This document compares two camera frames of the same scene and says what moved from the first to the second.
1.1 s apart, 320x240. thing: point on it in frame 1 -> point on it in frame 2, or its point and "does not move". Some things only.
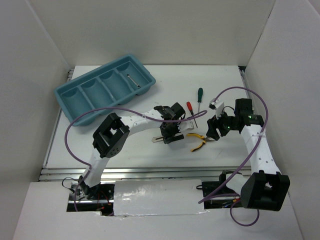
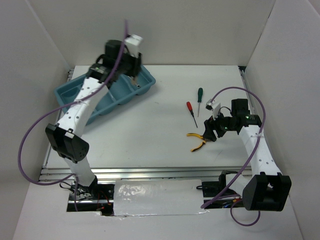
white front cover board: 154,197 does not move
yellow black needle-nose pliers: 207,139 does not move
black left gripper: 168,140 -> 137,64
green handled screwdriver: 200,96 does not move
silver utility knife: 157,138 -> 133,81
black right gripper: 213,124 does not move
